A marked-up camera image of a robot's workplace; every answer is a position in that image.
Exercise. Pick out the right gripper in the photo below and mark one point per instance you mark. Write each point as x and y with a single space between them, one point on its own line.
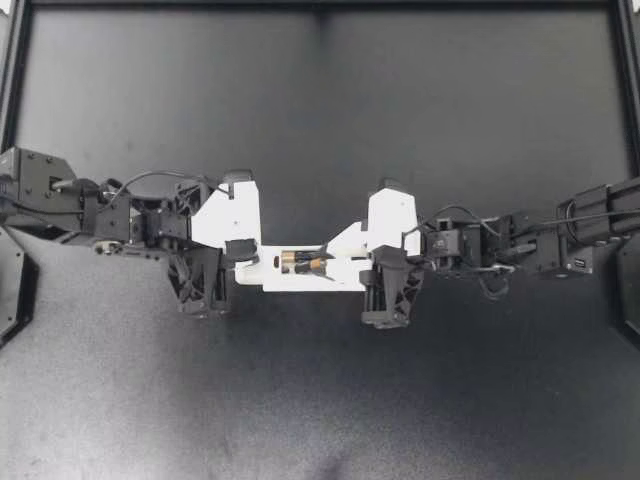
395 295

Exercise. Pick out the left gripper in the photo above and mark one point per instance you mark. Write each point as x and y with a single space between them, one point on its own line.
202 280

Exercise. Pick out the copper and black battery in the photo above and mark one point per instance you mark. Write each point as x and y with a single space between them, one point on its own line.
312 267
292 258

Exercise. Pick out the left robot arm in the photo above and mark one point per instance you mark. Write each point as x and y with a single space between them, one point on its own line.
45 185

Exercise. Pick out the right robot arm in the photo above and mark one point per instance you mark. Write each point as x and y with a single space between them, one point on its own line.
550 240

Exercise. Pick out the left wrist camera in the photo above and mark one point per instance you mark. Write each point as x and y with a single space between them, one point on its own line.
227 217

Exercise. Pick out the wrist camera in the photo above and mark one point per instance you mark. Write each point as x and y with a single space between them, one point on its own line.
390 220
227 217

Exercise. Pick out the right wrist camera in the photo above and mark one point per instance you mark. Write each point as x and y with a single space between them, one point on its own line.
390 220

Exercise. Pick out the black frame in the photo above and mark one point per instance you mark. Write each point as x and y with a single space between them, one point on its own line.
15 75

